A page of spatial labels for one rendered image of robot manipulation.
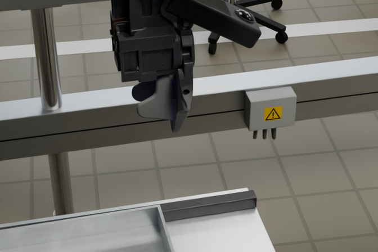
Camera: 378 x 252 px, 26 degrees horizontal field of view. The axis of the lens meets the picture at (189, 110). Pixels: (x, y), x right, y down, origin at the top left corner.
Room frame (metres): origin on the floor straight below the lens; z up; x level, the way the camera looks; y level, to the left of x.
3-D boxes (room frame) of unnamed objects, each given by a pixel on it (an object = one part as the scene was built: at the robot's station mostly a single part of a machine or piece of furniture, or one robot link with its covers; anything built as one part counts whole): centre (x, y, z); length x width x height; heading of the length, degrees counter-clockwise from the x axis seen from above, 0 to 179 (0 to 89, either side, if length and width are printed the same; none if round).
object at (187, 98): (0.77, 0.01, 1.18); 0.05 x 0.02 x 0.09; 13
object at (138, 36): (0.78, 0.04, 1.24); 0.09 x 0.08 x 0.12; 103
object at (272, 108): (1.68, -0.20, 0.50); 0.12 x 0.05 x 0.09; 103
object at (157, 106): (0.77, 0.03, 1.13); 0.06 x 0.03 x 0.09; 103
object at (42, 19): (1.63, 0.33, 0.46); 0.09 x 0.09 x 0.77; 13
